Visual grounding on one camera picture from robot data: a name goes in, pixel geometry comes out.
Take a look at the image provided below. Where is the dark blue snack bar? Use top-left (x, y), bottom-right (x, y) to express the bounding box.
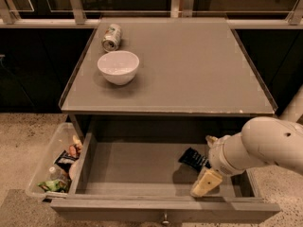
top-left (178, 148), bottom-right (211, 172)

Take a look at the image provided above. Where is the metal railing with glass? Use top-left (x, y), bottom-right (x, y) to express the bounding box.
top-left (1, 0), bottom-right (302, 26)

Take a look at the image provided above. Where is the red orange snack packet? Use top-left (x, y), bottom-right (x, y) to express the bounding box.
top-left (68, 135), bottom-right (82, 159)

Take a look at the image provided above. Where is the green snack bag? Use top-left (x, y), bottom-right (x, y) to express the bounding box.
top-left (38, 180), bottom-right (68, 193)

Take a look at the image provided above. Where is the grey cabinet with counter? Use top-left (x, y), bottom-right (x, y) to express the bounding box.
top-left (60, 18), bottom-right (276, 133)

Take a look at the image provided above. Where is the black snack packet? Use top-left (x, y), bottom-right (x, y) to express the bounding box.
top-left (54, 150), bottom-right (77, 173)

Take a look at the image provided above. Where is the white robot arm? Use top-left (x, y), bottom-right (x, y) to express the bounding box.
top-left (190, 86), bottom-right (303, 198)

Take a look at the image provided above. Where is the crushed soda can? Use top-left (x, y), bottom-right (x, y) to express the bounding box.
top-left (101, 24), bottom-right (122, 52)

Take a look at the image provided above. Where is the white ceramic bowl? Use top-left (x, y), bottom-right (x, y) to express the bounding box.
top-left (98, 50), bottom-right (140, 85)

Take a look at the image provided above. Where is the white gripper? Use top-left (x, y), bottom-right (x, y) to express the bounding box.
top-left (190, 135), bottom-right (243, 198)

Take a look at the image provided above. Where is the open grey top drawer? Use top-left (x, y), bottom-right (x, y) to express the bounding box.
top-left (51, 135), bottom-right (280, 223)

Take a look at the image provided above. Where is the metal drawer knob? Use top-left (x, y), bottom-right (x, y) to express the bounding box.
top-left (161, 213), bottom-right (170, 226)

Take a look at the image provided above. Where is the clear plastic bottle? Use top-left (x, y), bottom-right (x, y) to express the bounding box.
top-left (48, 166), bottom-right (69, 183)

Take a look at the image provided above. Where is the clear plastic bin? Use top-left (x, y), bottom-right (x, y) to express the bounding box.
top-left (26, 123), bottom-right (81, 199)

